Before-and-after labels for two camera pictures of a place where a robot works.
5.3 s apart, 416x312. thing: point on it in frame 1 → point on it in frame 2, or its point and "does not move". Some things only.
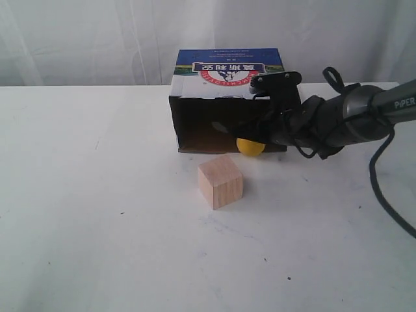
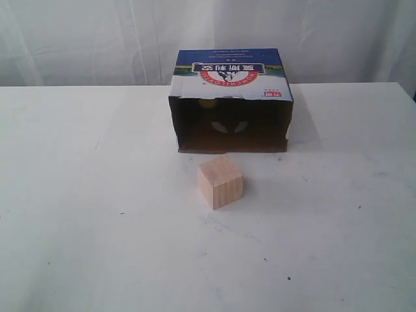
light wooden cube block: (220, 181) does not move
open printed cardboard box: (212, 85) does not move
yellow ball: (248, 147) → (208, 103)
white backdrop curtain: (136, 43) does not move
